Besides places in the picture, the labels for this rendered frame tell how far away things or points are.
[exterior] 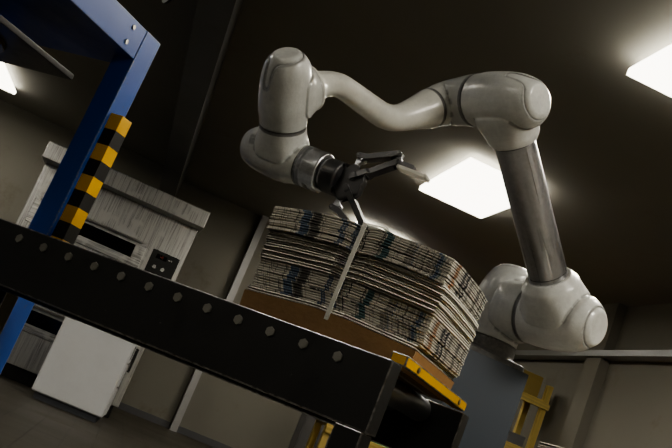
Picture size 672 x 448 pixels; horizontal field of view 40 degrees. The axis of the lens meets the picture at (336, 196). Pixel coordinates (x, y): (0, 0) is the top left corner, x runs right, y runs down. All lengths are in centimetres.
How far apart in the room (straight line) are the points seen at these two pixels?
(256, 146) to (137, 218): 771
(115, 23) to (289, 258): 123
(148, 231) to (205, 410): 314
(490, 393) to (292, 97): 103
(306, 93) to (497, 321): 93
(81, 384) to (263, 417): 403
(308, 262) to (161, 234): 793
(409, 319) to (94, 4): 145
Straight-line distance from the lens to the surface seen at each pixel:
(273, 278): 178
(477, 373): 251
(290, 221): 181
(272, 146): 196
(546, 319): 244
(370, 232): 174
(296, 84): 190
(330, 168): 193
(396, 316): 167
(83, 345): 853
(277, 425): 1211
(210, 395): 1198
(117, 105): 286
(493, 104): 221
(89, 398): 853
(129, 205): 969
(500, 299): 255
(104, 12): 276
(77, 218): 278
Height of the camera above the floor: 66
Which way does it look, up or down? 14 degrees up
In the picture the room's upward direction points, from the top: 23 degrees clockwise
